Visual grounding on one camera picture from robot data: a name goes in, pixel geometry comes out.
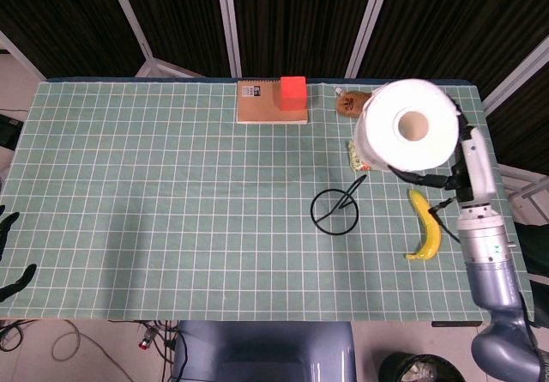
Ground black floor device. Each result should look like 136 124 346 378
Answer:
0 113 23 147

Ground black red power plug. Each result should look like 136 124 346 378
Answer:
136 328 158 352

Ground black trash bin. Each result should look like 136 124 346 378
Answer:
377 350 467 382

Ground white toilet paper roll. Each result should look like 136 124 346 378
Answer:
353 78 462 173

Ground brown sauce pouch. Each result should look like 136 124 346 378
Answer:
334 87 375 119

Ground brown spiral notebook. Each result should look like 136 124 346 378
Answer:
236 78 310 125

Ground black wire roll holder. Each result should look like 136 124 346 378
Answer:
310 174 368 236

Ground grey floor cable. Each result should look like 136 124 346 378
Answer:
51 319 138 382

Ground yellow banana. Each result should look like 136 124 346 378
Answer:
405 189 443 263

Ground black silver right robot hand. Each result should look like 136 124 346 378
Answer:
388 94 498 246

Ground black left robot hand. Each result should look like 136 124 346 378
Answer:
0 204 38 302

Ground white framed folding screen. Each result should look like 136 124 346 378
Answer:
0 0 549 112

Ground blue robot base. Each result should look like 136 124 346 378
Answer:
170 320 358 382

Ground green grid cutting mat table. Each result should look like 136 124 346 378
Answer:
0 80 536 324

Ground red cube block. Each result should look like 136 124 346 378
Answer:
280 76 308 112

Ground green snack packet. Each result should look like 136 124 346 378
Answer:
347 139 374 173

